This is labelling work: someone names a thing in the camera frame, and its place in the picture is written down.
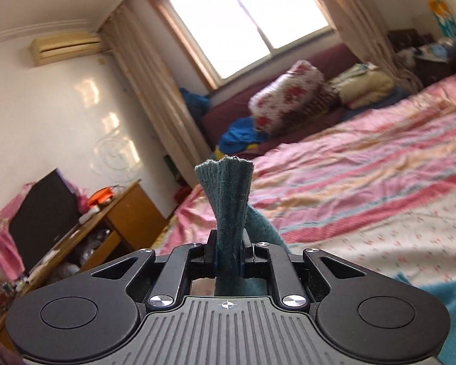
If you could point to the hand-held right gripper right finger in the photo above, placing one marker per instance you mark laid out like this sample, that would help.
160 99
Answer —
246 254

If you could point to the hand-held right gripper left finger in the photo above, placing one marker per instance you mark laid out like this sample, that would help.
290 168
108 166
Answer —
212 253

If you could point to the teal fuzzy sweater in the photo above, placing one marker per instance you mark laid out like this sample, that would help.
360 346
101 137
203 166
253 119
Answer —
228 197

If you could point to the wooden television cabinet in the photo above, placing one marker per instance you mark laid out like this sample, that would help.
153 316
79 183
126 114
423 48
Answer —
136 213

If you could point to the blue and yellow garment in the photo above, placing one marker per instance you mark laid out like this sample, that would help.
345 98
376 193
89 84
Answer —
239 137

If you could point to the clear plastic bags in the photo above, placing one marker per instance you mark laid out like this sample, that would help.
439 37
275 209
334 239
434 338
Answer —
87 251

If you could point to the orange plastic item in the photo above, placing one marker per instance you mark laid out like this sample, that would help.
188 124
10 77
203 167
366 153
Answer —
100 196

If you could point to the maroon covered bench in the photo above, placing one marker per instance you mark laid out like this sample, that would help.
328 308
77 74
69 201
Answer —
228 114

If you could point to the blue bag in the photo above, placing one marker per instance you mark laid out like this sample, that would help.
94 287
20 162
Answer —
193 102

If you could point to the floral red white pillow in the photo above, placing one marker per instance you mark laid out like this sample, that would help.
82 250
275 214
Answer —
285 95

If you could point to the beige curtain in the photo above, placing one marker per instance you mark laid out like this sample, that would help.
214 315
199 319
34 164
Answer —
364 26
155 95

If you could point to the black television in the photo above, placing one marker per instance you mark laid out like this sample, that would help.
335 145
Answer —
41 220

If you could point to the cream folded bedding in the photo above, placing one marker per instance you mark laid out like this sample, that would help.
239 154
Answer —
368 85

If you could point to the pink television cover cloth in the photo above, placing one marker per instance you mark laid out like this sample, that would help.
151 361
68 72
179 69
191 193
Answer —
2 235

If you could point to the wooden framed window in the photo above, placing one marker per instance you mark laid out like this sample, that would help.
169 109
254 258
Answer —
247 19

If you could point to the dark wooden nightstand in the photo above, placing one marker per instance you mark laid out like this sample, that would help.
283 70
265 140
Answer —
433 70

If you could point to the dark bag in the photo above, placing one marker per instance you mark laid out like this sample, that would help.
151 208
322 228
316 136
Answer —
406 40

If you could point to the cream wall air conditioner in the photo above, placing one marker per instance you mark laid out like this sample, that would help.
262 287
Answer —
64 47

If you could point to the colourful wall poster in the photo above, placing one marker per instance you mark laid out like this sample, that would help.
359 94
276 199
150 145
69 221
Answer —
442 15

